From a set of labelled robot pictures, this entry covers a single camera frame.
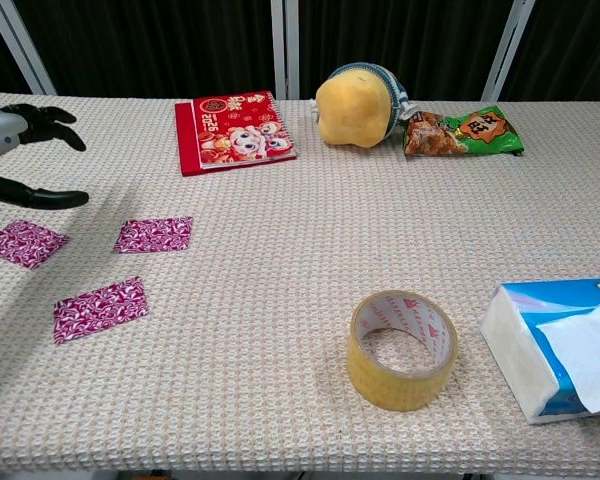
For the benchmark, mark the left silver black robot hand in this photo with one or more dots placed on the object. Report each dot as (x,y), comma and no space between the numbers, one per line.
(0,132)

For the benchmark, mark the red 2026 spiral calendar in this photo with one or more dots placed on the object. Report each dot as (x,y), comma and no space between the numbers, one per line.
(235,132)

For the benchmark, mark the beige waffle tablecloth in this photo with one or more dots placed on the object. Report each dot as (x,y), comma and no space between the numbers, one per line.
(280,250)

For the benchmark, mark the yellow plush toy striped scarf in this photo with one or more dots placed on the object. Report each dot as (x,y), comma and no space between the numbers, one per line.
(352,110)

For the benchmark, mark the yellowish packing tape roll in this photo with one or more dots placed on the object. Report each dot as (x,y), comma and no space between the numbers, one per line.
(375,380)

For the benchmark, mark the green snack bag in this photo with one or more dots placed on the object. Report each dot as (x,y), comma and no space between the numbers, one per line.
(462,132)

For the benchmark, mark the blue white tissue pack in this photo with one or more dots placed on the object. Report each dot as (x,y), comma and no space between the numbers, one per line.
(530,340)

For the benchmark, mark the grey aluminium partition post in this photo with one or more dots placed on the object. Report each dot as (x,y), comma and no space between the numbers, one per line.
(22,47)
(285,47)
(507,50)

